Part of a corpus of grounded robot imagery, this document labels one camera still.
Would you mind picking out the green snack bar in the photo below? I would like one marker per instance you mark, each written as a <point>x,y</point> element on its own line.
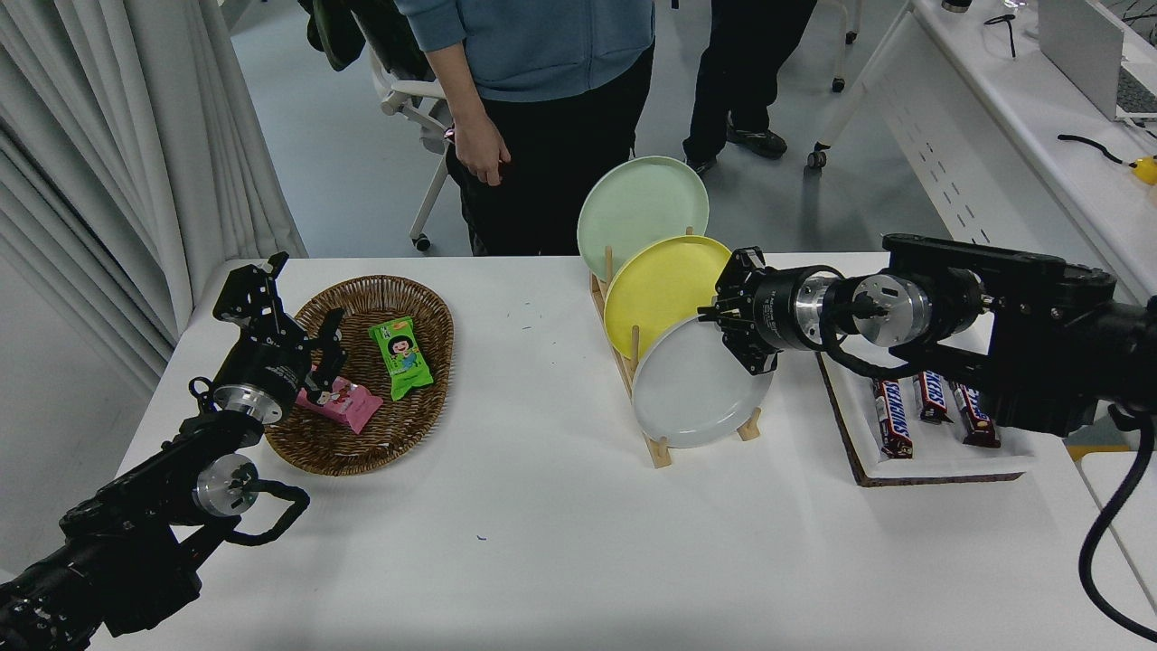
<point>402,357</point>

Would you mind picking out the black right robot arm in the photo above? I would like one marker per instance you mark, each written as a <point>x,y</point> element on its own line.
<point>1039,325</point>

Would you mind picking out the small yellow object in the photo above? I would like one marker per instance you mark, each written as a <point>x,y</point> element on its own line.
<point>1146,170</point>

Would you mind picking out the brown wicker basket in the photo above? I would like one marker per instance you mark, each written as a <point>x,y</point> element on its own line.
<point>380,438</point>

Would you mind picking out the pale green plate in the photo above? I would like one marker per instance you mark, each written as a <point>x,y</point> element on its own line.
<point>637,208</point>

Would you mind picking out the pink snack bar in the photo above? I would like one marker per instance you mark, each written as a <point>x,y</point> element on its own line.
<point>357,407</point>

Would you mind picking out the white curtain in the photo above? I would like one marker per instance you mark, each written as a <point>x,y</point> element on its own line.
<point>108,136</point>

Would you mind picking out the silver laptop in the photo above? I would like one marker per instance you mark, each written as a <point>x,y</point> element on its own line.
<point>1076,45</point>

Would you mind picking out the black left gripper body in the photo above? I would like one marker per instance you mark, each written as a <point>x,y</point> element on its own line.
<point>267,366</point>

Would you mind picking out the white chair base with caster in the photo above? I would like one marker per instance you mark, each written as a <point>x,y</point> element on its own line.
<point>839,84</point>

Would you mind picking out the brown Chinese-print Snickers bar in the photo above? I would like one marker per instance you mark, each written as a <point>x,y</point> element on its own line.
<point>976,420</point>

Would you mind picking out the wooden plate rack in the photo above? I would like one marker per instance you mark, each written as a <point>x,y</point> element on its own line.
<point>660,452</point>

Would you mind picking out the white adjacent table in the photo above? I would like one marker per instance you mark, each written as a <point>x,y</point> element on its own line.
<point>1139,542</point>

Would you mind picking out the grey plate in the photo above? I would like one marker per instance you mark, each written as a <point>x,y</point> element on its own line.
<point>691,393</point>

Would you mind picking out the white perforated side table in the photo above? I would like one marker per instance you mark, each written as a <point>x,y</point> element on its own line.
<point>994,108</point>

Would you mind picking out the white office chair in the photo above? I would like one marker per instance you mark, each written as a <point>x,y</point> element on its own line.
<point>425,90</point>

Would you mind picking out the person's hand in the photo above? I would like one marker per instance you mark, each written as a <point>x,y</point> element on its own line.
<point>482,154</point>

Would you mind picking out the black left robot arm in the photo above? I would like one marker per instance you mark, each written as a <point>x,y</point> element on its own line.
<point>117,533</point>

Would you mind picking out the dark jacket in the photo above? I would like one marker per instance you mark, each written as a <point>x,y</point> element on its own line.
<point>334,36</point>

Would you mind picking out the person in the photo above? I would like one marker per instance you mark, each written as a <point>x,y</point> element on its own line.
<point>741,54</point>
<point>560,54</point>

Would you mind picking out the yellow plate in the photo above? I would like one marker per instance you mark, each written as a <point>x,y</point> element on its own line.
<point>660,289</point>

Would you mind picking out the white tray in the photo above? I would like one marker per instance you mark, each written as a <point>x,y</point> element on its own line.
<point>931,463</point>

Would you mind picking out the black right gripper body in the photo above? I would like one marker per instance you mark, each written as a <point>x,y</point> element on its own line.
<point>776,312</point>

